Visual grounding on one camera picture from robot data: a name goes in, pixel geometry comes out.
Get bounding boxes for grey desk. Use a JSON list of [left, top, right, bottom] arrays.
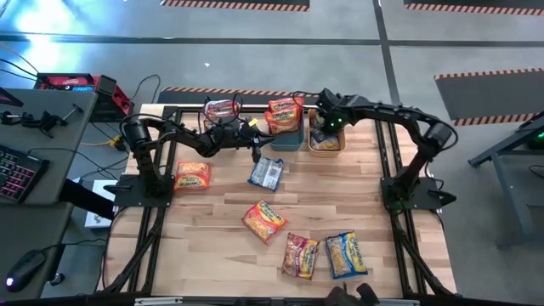
[[0, 201, 74, 306], [0, 88, 99, 206]]

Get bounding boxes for black side table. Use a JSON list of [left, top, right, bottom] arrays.
[[467, 110, 544, 250]]

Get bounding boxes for orange chicken noodle packet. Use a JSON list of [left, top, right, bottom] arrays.
[[264, 108, 303, 136], [268, 96, 306, 112], [241, 198, 288, 247], [173, 160, 213, 191]]

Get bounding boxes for white plastic bin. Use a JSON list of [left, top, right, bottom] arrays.
[[201, 105, 241, 150]]

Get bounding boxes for white cardboard box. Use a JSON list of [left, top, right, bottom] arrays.
[[83, 178, 119, 230]]

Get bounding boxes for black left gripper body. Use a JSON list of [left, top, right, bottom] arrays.
[[207, 122, 261, 152]]

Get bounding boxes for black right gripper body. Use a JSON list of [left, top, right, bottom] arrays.
[[316, 88, 362, 135]]

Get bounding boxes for black clamp tool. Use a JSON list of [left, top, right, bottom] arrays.
[[0, 103, 85, 139]]

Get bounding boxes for backlit black keyboard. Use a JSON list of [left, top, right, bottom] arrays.
[[0, 144, 51, 204]]

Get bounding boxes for black stand foot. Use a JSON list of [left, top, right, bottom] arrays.
[[0, 87, 25, 108]]

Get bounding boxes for black computer mouse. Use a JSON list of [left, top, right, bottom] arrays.
[[5, 249, 48, 294]]

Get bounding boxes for black desk leg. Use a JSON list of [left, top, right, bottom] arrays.
[[58, 178, 116, 221]]

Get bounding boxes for teal plastic bin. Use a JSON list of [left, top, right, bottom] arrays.
[[269, 108, 306, 153]]

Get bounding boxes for red black power box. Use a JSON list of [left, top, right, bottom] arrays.
[[91, 75, 135, 123]]

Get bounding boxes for dark red noodle packet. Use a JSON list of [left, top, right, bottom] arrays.
[[280, 231, 320, 281]]

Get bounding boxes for silver frame bracket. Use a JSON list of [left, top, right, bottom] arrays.
[[134, 297, 184, 306], [372, 298, 421, 306]]

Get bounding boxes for yellow extension plug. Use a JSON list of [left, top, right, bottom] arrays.
[[80, 134, 129, 154]]

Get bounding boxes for yellow plastic bin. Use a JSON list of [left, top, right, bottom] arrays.
[[307, 108, 347, 159]]

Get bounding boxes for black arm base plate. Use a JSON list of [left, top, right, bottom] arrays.
[[110, 173, 176, 209], [379, 175, 458, 212]]

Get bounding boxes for black mat hazard-striped edge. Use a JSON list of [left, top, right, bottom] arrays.
[[160, 0, 310, 13], [157, 87, 324, 106], [403, 0, 544, 17], [433, 67, 544, 128]]

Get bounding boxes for blue noodle packet white back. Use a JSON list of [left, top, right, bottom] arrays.
[[247, 156, 285, 192]]

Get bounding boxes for red flat case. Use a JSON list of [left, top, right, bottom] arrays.
[[34, 72, 98, 93]]

